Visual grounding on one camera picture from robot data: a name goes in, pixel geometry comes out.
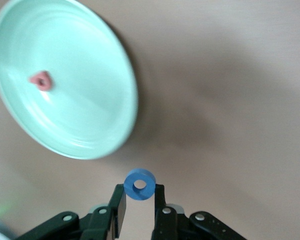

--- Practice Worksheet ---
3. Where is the brown table cover sheet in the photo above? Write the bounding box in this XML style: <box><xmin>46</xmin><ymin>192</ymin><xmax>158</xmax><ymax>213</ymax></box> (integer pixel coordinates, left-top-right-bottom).
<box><xmin>0</xmin><ymin>0</ymin><xmax>300</xmax><ymax>240</ymax></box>

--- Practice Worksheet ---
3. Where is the red letter p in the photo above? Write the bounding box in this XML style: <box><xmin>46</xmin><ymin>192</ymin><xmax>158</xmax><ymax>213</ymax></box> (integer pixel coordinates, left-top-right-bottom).
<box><xmin>28</xmin><ymin>70</ymin><xmax>53</xmax><ymax>92</ymax></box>

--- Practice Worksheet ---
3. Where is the green round plate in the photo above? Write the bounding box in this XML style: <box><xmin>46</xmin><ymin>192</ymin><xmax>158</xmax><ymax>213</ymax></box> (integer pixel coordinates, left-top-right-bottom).
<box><xmin>0</xmin><ymin>0</ymin><xmax>139</xmax><ymax>161</ymax></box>

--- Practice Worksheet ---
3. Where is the blue letter o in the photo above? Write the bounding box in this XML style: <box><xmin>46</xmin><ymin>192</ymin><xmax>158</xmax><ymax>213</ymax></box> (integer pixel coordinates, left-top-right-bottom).
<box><xmin>123</xmin><ymin>167</ymin><xmax>156</xmax><ymax>202</ymax></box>

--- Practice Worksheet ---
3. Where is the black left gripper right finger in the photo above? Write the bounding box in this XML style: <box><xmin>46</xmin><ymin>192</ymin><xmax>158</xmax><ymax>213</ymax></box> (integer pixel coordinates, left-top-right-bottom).
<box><xmin>151</xmin><ymin>184</ymin><xmax>248</xmax><ymax>240</ymax></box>

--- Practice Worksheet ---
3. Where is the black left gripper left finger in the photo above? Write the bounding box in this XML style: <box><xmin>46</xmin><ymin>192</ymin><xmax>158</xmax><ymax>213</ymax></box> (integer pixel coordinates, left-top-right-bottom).
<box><xmin>17</xmin><ymin>184</ymin><xmax>127</xmax><ymax>240</ymax></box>

